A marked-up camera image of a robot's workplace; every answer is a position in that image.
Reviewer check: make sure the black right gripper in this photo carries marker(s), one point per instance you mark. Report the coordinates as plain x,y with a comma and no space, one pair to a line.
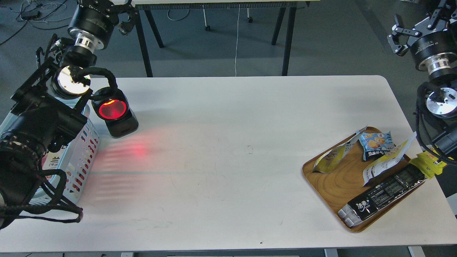
431,39

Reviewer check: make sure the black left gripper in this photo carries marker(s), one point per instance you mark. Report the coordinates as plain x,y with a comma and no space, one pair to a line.
93,22

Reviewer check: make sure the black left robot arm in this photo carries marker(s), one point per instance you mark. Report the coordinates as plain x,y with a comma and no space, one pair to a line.
49,110

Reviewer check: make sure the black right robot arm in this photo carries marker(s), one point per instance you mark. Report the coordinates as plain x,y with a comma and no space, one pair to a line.
436,107

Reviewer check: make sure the blue small snack bag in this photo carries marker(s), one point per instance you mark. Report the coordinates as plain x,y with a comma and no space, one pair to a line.
376,145

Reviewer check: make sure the yellow cartoon snack bag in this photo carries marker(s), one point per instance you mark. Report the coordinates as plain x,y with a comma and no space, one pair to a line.
428,164

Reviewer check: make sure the light blue plastic basket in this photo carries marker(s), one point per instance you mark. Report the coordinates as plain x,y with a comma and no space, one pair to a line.
83,151

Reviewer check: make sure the long black snack package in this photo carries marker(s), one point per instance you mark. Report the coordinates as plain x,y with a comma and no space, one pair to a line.
366,205

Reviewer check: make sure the snack packs inside basket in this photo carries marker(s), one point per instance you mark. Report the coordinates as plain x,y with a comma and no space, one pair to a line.
57,160

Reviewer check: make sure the black barcode scanner red window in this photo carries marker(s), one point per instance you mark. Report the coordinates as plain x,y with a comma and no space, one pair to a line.
120,120

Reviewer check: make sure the round wooden tray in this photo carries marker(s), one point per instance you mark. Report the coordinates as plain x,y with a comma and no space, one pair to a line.
336,189

